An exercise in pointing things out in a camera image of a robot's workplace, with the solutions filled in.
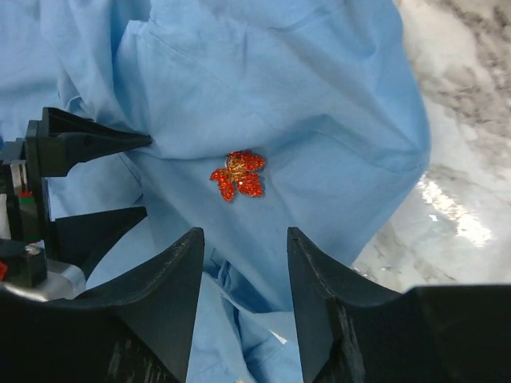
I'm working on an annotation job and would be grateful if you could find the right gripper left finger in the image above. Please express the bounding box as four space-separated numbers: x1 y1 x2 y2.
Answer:
1 227 204 382

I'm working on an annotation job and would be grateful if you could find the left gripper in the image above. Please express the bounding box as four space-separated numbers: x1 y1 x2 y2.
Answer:
1 108 152 302

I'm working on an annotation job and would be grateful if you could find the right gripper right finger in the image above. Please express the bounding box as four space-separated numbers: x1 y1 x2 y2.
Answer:
287 227 510 382

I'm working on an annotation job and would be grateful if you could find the red leaf brooch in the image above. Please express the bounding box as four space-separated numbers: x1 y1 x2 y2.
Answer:
209 150 266 202

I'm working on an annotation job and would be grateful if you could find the blue shirt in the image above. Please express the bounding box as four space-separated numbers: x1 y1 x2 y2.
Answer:
1 1 431 382

